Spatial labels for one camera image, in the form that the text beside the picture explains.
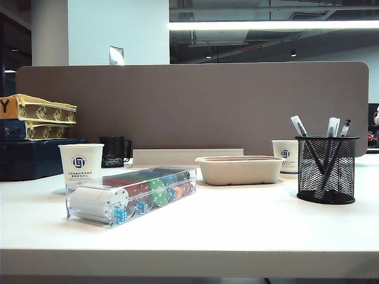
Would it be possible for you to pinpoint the black gel pen clear cap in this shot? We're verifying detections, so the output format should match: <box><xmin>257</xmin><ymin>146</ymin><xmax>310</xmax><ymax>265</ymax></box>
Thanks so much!
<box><xmin>290</xmin><ymin>115</ymin><xmax>326</xmax><ymax>190</ymax></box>
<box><xmin>321</xmin><ymin>117</ymin><xmax>341</xmax><ymax>196</ymax></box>
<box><xmin>321</xmin><ymin>119</ymin><xmax>352</xmax><ymax>193</ymax></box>

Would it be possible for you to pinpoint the black mesh pen holder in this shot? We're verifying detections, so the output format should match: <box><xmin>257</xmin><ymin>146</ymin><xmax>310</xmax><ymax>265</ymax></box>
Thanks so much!
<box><xmin>295</xmin><ymin>135</ymin><xmax>360</xmax><ymax>205</ymax></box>

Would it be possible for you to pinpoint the brown desk divider panel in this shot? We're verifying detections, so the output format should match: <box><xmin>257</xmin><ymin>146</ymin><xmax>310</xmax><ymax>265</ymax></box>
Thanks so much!
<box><xmin>16</xmin><ymin>60</ymin><xmax>370</xmax><ymax>157</ymax></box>

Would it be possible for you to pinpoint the beige pulp tray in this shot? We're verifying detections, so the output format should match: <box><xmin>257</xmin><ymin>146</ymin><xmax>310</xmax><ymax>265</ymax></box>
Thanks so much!
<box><xmin>194</xmin><ymin>156</ymin><xmax>284</xmax><ymax>186</ymax></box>

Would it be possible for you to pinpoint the green poker chips stack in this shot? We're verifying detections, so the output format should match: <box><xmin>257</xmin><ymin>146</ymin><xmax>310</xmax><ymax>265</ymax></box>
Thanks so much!
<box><xmin>147</xmin><ymin>179</ymin><xmax>171</xmax><ymax>208</ymax></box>

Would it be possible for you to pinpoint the red poker chips stack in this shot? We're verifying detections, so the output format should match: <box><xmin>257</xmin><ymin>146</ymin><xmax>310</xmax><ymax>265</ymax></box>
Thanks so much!
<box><xmin>102</xmin><ymin>175</ymin><xmax>151</xmax><ymax>198</ymax></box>

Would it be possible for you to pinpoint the black mug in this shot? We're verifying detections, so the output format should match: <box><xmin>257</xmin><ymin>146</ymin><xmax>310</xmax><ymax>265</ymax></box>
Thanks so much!
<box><xmin>99</xmin><ymin>135</ymin><xmax>132</xmax><ymax>169</ymax></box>

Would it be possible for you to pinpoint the white paper cup blue logo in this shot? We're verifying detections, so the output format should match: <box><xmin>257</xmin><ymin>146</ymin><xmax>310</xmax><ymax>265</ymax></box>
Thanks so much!
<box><xmin>58</xmin><ymin>143</ymin><xmax>105</xmax><ymax>182</ymax></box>
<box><xmin>271</xmin><ymin>140</ymin><xmax>299</xmax><ymax>175</ymax></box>

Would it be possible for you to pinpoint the clear plastic poker chip case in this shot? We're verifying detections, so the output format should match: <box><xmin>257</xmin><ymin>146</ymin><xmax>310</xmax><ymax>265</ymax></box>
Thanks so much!
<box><xmin>65</xmin><ymin>166</ymin><xmax>198</xmax><ymax>228</ymax></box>

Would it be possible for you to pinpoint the white poker chips stack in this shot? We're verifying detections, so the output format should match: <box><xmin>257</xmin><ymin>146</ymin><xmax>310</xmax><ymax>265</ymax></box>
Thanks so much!
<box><xmin>70</xmin><ymin>186</ymin><xmax>129</xmax><ymax>222</ymax></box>

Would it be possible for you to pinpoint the ceiling light strip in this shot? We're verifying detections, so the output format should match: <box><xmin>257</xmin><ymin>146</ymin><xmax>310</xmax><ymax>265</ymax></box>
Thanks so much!
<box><xmin>168</xmin><ymin>20</ymin><xmax>379</xmax><ymax>31</ymax></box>

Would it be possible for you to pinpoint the blue yellow game box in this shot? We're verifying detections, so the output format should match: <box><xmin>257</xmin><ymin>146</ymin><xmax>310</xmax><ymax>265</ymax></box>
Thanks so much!
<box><xmin>0</xmin><ymin>118</ymin><xmax>77</xmax><ymax>142</ymax></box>

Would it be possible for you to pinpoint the yellow orange game box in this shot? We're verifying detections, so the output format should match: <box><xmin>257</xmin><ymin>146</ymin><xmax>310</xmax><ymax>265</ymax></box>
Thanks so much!
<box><xmin>0</xmin><ymin>93</ymin><xmax>78</xmax><ymax>123</ymax></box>

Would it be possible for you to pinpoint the navy blue box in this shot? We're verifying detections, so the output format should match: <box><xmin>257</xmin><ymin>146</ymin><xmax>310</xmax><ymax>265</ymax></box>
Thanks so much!
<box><xmin>0</xmin><ymin>137</ymin><xmax>88</xmax><ymax>182</ymax></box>

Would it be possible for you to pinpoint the black monitor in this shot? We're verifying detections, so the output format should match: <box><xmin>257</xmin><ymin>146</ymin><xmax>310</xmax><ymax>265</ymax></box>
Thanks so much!
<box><xmin>368</xmin><ymin>102</ymin><xmax>379</xmax><ymax>149</ymax></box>

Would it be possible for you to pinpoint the beige cable tray lid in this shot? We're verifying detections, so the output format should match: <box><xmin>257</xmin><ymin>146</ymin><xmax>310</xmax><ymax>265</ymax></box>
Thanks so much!
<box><xmin>132</xmin><ymin>148</ymin><xmax>245</xmax><ymax>166</ymax></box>

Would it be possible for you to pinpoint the small wall sign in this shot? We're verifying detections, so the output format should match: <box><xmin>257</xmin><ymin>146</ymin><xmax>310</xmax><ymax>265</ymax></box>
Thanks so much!
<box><xmin>108</xmin><ymin>45</ymin><xmax>124</xmax><ymax>66</ymax></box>

